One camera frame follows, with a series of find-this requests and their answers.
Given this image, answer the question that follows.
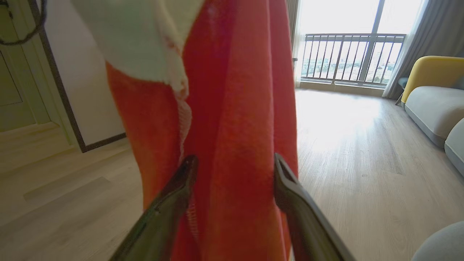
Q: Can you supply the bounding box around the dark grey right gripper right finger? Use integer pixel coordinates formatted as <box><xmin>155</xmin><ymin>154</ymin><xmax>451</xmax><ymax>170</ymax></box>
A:
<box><xmin>273</xmin><ymin>153</ymin><xmax>356</xmax><ymax>261</ymax></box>

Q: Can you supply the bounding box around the small dark side table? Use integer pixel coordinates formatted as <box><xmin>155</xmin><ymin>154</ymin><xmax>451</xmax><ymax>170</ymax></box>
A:
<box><xmin>395</xmin><ymin>77</ymin><xmax>409</xmax><ymax>106</ymax></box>

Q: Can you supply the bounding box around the grey curtain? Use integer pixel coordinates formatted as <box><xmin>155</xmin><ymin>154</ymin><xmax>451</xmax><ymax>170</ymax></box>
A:
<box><xmin>382</xmin><ymin>0</ymin><xmax>464</xmax><ymax>99</ymax></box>
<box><xmin>286</xmin><ymin>0</ymin><xmax>300</xmax><ymax>55</ymax></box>

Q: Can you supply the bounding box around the grey balcony railing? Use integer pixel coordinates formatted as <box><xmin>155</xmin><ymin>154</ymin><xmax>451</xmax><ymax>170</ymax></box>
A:
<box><xmin>300</xmin><ymin>33</ymin><xmax>406</xmax><ymax>87</ymax></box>

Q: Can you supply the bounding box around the thin black cable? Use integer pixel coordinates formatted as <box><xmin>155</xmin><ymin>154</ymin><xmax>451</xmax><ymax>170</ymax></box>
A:
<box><xmin>0</xmin><ymin>0</ymin><xmax>48</xmax><ymax>46</ymax></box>

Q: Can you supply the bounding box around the pale green door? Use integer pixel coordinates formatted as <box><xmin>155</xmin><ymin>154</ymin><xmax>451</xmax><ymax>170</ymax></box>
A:
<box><xmin>0</xmin><ymin>0</ymin><xmax>75</xmax><ymax>145</ymax></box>

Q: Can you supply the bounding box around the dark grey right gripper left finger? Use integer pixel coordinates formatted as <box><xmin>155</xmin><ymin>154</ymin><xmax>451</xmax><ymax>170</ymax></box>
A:
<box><xmin>110</xmin><ymin>155</ymin><xmax>199</xmax><ymax>261</ymax></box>

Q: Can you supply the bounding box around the yellow sofa backrest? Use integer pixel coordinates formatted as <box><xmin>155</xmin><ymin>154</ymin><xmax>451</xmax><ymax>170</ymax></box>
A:
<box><xmin>401</xmin><ymin>55</ymin><xmax>464</xmax><ymax>104</ymax></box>

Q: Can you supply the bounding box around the orange and cream knitted garment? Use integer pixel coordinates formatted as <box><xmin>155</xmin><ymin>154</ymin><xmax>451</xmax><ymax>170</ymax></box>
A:
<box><xmin>71</xmin><ymin>0</ymin><xmax>299</xmax><ymax>261</ymax></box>

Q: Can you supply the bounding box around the grey fabric sofa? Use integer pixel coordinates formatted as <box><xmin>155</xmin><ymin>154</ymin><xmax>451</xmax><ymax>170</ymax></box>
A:
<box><xmin>405</xmin><ymin>77</ymin><xmax>464</xmax><ymax>261</ymax></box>

